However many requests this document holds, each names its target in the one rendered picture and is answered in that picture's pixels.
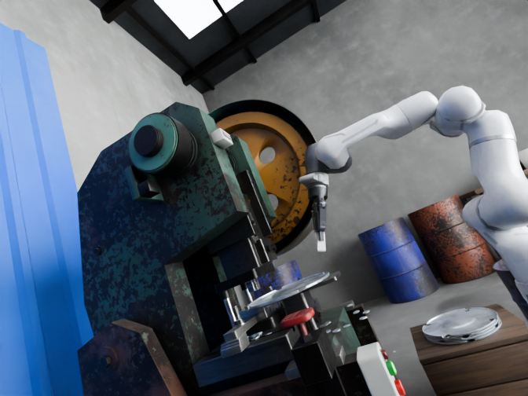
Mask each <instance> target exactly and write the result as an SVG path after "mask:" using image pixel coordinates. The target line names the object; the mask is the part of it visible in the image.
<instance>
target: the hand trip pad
mask: <svg viewBox="0 0 528 396"><path fill-rule="evenodd" d="M313 316H314V309H313V308H312V307H310V308H307V309H304V310H300V311H298V312H296V313H291V314H289V315H287V316H286V317H285V318H284V319H283V320H282V321H281V322H280V325H281V327H282V328H290V327H292V326H295V325H297V328H298V330H299V333H300V335H301V337H303V336H307V335H308V332H307V330H306V327H305V325H304V322H307V321H309V320H310V319H312V317H313Z"/></svg>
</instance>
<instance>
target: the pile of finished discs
mask: <svg viewBox="0 0 528 396"><path fill-rule="evenodd" d="M426 323H427V325H423V328H422V330H423V333H424V335H425V337H426V338H427V340H428V341H430V342H432V343H436V344H441V345H454V344H461V343H469V342H471V341H468V340H469V339H473V340H472V341H475V340H479V339H482V338H485V337H487V336H489V335H491V334H493V333H494V332H495V331H497V330H498V329H499V328H500V327H501V319H500V318H499V317H498V314H497V312H496V311H495V310H492V309H490V308H485V307H471V309H469V310H468V309H465V308H463V309H458V310H453V311H449V312H447V313H443V314H440V315H438V316H436V317H433V318H432V319H430V320H429V321H428V322H426Z"/></svg>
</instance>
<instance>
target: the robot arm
mask: <svg viewBox="0 0 528 396"><path fill-rule="evenodd" d="M485 107H486V106H485V104H484V103H483V102H482V101H481V100H480V98H479V96H478V94H477V93H476V92H475V91H474V90H473V89H472V88H469V87H466V86H457V87H452V88H450V89H449V90H447V91H446V92H445V93H444V94H443V95H442V96H441V97H440V99H439V101H438V100H437V98H436V97H435V96H434V95H433V94H432V93H430V92H427V91H423V92H420V93H417V94H415V95H413V96H411V97H408V98H406V99H405V100H403V101H400V102H399V103H397V104H395V105H394V106H392V107H390V108H389V109H387V110H385V111H382V112H378V113H376V114H372V115H370V116H368V117H366V118H364V119H362V120H361V121H359V122H357V123H355V124H353V125H351V126H349V127H347V128H345V129H343V130H341V131H339V132H337V133H334V134H330V135H328V136H325V137H323V138H322V139H321V140H320V141H319V142H318V143H314V144H312V145H310V146H308V148H307V150H306V153H305V168H306V175H305V176H302V177H300V178H299V182H300V183H301V184H303V185H304V186H306V188H307V189H309V190H308V199H309V200H312V201H313V205H312V208H313V210H312V211H311V214H312V219H313V231H314V232H315V233H316V244H317V251H326V248H325V229H326V220H327V202H325V200H326V199H328V190H327V188H328V187H329V182H328V174H339V173H343V172H345V171H347V170H348V169H349V168H350V166H351V165H352V156H351V154H350V153H349V152H348V150H347V148H348V147H350V146H351V145H354V144H356V143H358V142H359V141H362V140H364V139H366V138H368V137H370V136H380V137H382V138H386V139H391V140H395V139H399V138H401V137H403V136H405V135H406V134H408V133H410V132H412V131H413V130H415V129H417V128H419V127H421V126H423V125H424V124H430V128H431V129H432V130H434V131H436V132H438V133H439V134H441V135H442V136H443V137H446V138H457V137H459V136H461V135H462V134H464V133H465V134H466V135H467V140H468V146H469V153H470V160H471V172H472V174H473V175H474V176H475V177H477V178H478V180H479V182H480V184H481V186H482V188H483V190H484V195H481V196H477V197H475V198H474V199H473V200H471V201H469V202H468V203H467V204H466V205H465V207H464V209H463V210H462V217H463V219H464V221H465V222H466V223H467V224H468V225H469V226H470V227H471V228H473V229H476V230H477V231H478V232H479V234H480V235H481V236H482V237H483V238H484V239H485V240H486V241H487V242H488V243H489V244H490V245H491V246H492V247H493V248H494V249H495V250H496V251H497V252H498V254H499V255H500V257H501V258H502V259H503V261H504V263H505V264H506V266H507V267H508V269H509V270H510V272H511V274H512V275H513V277H514V278H515V285H516V287H517V288H518V290H519V291H520V293H521V295H522V297H523V298H524V299H525V300H526V301H527V303H528V227H526V226H528V180H527V178H526V177H525V174H524V173H523V169H522V168H521V166H520V162H519V154H518V150H517V146H516V143H517V141H516V137H515V131H514V129H513V126H512V123H511V121H510V119H509V117H508V115H507V114H506V113H504V112H501V111H498V110H493V111H486V110H485Z"/></svg>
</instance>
